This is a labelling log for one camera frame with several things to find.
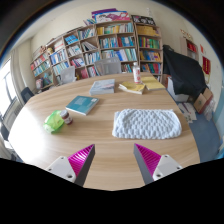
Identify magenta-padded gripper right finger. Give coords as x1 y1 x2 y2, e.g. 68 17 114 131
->
133 143 184 185

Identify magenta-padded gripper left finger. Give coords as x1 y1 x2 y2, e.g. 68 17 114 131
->
45 143 96 187

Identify white waffle towel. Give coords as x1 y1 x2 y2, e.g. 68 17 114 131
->
111 108 183 140

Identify small red-labelled jar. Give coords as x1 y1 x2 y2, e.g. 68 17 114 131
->
59 109 74 126

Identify green plastic bag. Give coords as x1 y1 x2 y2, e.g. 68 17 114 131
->
42 110 65 134

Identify teal book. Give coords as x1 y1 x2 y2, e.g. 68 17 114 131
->
65 95 100 116

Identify paper sheets on floor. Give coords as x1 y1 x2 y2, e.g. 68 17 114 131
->
176 101 198 124

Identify white box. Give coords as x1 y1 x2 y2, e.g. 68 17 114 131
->
166 76 190 103

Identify thick yellow book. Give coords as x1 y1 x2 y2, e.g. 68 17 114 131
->
118 81 147 95

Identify grey book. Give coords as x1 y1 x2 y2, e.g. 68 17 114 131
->
89 78 116 96

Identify thin yellow book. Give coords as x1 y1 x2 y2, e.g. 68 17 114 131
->
140 76 166 92

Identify cardboard box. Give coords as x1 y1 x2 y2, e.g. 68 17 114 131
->
193 87 214 115

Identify white radiator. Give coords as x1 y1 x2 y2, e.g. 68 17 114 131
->
1 98 23 131

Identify light grey chair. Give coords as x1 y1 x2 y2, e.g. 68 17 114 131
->
59 65 77 85

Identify clear bottle with red label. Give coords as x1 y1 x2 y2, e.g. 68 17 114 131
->
132 61 142 85

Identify dark chair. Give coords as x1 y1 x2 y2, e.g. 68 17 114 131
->
20 86 35 104

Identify black cloth cover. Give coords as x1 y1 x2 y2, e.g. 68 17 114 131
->
162 44 208 100

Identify grey mesh office chair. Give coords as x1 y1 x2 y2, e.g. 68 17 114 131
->
94 56 123 77

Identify wooden bookshelf unit with books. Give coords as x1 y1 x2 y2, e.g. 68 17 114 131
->
29 8 164 93

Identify red wall banner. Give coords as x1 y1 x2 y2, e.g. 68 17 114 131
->
201 55 212 76

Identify small wall shelf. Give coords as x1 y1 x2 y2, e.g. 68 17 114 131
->
181 29 198 61

